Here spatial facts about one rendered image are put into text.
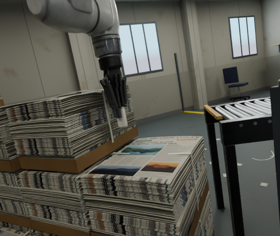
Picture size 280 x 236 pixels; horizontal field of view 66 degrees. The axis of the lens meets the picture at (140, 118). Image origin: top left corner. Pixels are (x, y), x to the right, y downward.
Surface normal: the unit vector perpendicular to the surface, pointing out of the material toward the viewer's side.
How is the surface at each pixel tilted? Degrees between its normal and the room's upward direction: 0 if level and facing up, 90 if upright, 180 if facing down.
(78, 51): 90
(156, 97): 90
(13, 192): 90
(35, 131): 90
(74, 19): 139
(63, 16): 134
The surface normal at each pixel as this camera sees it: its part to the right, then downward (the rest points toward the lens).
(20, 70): 0.42, 0.08
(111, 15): 0.81, 0.04
